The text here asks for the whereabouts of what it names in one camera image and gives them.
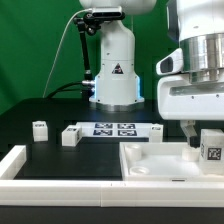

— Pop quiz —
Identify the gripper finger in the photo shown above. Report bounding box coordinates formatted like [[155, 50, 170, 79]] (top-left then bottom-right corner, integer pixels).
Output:
[[180, 120, 200, 148]]

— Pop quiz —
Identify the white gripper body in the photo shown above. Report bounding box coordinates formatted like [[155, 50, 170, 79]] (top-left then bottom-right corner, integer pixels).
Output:
[[157, 74, 224, 121]]

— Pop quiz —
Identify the white square tabletop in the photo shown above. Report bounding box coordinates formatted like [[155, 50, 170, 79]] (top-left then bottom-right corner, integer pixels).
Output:
[[119, 142, 224, 182]]

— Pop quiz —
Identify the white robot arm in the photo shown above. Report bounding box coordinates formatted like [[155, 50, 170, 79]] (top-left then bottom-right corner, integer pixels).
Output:
[[79, 0, 224, 138]]

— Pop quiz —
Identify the white U-shaped fence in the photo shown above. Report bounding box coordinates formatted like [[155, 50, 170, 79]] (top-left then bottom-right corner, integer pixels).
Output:
[[0, 145, 224, 207]]

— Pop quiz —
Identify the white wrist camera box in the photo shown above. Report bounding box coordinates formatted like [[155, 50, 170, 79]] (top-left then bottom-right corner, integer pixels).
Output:
[[156, 48, 184, 76]]

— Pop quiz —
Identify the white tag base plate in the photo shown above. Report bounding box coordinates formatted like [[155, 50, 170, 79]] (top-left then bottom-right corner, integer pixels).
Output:
[[77, 122, 151, 138]]

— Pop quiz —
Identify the grey camera on mount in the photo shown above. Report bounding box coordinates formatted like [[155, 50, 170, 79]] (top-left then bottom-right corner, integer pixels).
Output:
[[92, 6, 122, 18]]

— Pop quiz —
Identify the black cable bundle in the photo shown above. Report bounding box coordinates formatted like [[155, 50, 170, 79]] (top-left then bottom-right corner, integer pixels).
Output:
[[46, 82, 85, 100]]

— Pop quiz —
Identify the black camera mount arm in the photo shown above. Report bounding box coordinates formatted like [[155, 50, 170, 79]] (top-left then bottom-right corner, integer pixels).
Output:
[[73, 13, 101, 98]]

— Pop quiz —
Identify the white camera cable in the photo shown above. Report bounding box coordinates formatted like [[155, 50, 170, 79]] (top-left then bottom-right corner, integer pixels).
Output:
[[41, 8, 93, 98]]

